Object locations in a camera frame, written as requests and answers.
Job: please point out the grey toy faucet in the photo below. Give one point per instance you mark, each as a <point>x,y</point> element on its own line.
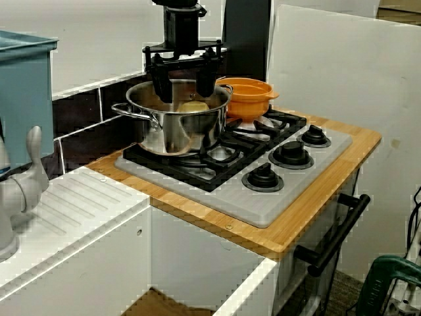
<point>29,187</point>

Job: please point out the yellow round food item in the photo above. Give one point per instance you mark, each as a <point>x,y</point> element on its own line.
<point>194,107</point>

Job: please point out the grey stove plate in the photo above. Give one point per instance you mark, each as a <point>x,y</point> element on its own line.
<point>250,204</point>

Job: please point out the black stove knob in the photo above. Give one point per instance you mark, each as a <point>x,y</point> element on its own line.
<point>262,177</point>
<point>291,154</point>
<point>314,135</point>

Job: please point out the white oven front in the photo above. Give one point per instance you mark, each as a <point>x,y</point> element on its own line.
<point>286,286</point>

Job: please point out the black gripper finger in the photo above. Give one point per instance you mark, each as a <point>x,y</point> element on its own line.
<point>206,80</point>
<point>162,84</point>

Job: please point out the brown cardboard box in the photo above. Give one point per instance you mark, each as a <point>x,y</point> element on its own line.
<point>401,13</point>

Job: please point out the stainless steel pot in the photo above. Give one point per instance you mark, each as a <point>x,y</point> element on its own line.
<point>184,131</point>

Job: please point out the white sink unit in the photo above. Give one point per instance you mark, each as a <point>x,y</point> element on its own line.
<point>98,247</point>

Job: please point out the wooden countertop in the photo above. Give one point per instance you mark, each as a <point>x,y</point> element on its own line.
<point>312,195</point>

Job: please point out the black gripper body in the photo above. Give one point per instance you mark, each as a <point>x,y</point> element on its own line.
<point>182,29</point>

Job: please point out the white foam board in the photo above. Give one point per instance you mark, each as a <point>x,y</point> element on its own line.
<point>345,82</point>

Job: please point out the teal box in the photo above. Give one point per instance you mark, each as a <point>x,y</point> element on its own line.
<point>26,98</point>

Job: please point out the green clamp tool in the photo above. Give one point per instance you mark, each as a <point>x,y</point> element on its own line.
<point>371,286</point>

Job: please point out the dark tile backsplash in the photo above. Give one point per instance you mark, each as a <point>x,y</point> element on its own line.
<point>82,112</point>

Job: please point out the orange plastic bowl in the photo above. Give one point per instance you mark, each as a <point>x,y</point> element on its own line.
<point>250,105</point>

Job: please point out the dark upright panel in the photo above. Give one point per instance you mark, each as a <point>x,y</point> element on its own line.
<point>250,33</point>

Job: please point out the black burner grate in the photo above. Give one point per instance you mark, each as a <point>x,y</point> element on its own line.
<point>197,177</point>
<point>289,120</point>

